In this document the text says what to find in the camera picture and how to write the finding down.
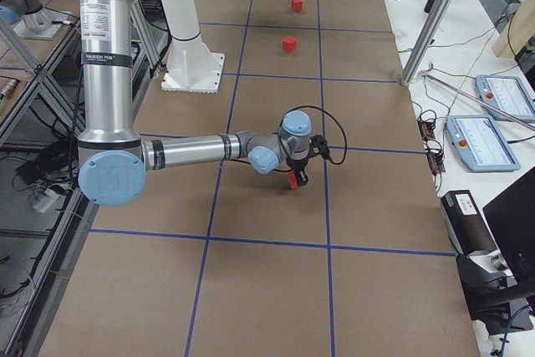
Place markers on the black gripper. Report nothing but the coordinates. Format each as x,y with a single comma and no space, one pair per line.
298,165

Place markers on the red cube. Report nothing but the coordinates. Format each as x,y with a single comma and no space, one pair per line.
297,5
289,44

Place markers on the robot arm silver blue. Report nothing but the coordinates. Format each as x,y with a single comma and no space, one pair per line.
114,160

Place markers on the black cardboard box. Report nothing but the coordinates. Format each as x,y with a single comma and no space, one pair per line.
466,227

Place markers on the teach pendant near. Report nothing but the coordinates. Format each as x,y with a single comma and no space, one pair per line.
480,144

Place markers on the teach pendant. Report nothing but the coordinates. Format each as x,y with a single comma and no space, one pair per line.
507,93
480,144

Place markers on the black monitor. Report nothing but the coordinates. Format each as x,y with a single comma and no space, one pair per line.
510,216

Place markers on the teach pendant far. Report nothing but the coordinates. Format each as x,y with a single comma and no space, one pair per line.
507,93

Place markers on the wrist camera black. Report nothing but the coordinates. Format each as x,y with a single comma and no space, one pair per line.
319,147

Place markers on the white camera pedestal column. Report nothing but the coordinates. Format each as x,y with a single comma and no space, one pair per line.
190,65

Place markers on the metal rod with handle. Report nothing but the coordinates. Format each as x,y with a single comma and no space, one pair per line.
494,112

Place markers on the aluminium frame post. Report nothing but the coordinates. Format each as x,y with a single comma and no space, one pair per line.
423,42

